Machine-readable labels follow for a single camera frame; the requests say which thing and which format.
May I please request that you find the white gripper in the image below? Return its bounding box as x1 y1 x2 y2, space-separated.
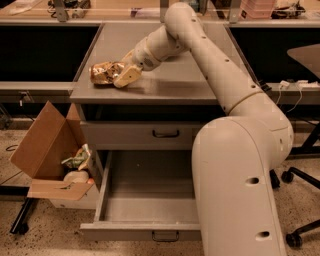
114 36 167 88

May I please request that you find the crushed orange can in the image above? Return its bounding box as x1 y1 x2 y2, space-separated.
89 62 125 85

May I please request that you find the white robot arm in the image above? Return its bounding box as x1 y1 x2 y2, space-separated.
115 2 293 256

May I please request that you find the grey drawer cabinet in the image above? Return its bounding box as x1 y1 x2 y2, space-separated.
69 21 264 242

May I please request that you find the closed grey upper drawer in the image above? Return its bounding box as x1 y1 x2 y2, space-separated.
80 121 202 150

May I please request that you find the open grey middle drawer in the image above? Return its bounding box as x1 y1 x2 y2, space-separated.
80 150 201 242

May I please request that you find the crumpled snack bag in box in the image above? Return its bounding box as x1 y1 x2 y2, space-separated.
61 144 91 171

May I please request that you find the brown cardboard box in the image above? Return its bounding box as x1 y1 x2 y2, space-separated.
10 101 98 209

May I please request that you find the white round object in box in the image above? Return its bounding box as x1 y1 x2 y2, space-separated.
63 171 89 183

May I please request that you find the pink storage box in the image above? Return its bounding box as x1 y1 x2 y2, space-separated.
240 0 276 20

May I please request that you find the black office chair base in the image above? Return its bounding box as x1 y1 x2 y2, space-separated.
269 166 320 249

